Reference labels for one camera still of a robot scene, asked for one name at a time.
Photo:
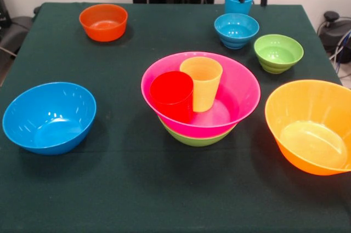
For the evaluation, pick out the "small red-orange bowl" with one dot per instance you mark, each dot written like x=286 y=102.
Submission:
x=109 y=13

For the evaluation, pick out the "yellow cup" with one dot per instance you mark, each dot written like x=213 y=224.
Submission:
x=204 y=87

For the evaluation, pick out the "dark green tablecloth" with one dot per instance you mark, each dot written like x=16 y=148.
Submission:
x=123 y=189

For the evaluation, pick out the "small green bowl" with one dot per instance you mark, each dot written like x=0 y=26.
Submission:
x=278 y=52

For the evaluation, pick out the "large orange bowl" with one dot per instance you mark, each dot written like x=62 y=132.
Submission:
x=310 y=107

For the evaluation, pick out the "large green bowl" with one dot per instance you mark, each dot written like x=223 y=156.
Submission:
x=197 y=141

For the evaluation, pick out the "red cup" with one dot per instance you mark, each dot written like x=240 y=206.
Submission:
x=171 y=93

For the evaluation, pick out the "large blue bowl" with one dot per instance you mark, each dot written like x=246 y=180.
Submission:
x=49 y=118

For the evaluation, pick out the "large pink bowl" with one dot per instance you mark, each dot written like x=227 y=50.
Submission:
x=241 y=85

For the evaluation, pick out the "small blue bowl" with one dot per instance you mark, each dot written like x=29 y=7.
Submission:
x=235 y=30

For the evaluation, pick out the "blue cup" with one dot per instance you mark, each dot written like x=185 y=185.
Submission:
x=233 y=4

